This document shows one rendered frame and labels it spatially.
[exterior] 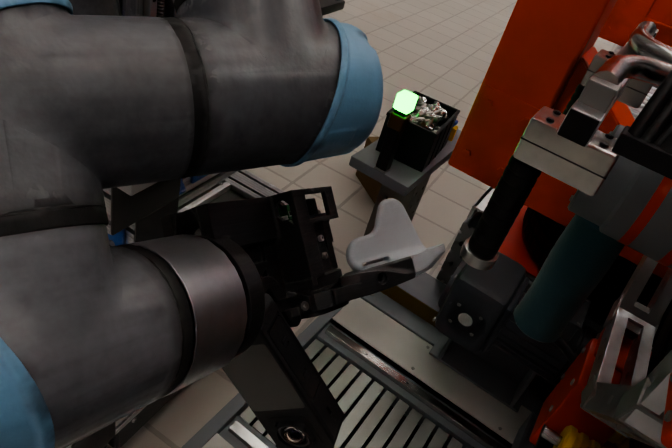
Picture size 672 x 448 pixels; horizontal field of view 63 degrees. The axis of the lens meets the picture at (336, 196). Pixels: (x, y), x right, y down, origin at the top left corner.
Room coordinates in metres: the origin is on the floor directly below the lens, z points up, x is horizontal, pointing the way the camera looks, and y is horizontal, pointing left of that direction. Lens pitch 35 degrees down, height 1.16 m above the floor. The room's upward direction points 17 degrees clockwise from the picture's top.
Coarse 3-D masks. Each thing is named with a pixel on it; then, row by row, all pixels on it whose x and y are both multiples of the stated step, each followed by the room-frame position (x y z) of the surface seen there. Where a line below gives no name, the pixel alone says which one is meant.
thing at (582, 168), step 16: (544, 112) 0.55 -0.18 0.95; (560, 112) 0.56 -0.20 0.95; (528, 128) 0.53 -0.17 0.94; (544, 128) 0.53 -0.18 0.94; (528, 144) 0.53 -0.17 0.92; (544, 144) 0.52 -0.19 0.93; (560, 144) 0.52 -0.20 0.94; (576, 144) 0.51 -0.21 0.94; (592, 144) 0.51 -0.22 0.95; (608, 144) 0.52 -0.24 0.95; (528, 160) 0.52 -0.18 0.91; (544, 160) 0.52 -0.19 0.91; (560, 160) 0.51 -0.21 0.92; (576, 160) 0.51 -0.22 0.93; (592, 160) 0.50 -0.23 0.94; (608, 160) 0.50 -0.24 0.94; (560, 176) 0.51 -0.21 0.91; (576, 176) 0.50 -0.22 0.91; (592, 176) 0.50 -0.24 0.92; (592, 192) 0.50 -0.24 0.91
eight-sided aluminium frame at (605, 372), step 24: (648, 264) 0.76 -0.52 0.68; (624, 288) 0.76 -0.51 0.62; (624, 312) 0.70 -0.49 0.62; (648, 312) 0.70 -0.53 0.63; (648, 336) 0.66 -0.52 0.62; (600, 360) 0.58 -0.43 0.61; (648, 360) 0.60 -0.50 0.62; (600, 384) 0.51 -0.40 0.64; (624, 384) 0.56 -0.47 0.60; (648, 384) 0.39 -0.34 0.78; (600, 408) 0.45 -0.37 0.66; (624, 408) 0.39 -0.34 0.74; (648, 408) 0.37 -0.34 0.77; (624, 432) 0.46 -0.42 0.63; (648, 432) 0.36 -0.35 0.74
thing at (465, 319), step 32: (448, 288) 0.95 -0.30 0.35; (480, 288) 0.91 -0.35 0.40; (512, 288) 0.95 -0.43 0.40; (448, 320) 0.91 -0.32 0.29; (480, 320) 0.89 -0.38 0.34; (512, 320) 0.90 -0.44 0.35; (576, 320) 0.87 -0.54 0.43; (448, 352) 1.01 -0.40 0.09; (480, 352) 1.03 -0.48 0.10; (512, 352) 0.88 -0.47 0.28; (544, 352) 0.85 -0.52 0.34; (576, 352) 0.85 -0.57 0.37; (480, 384) 0.94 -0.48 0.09; (512, 384) 0.97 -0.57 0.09
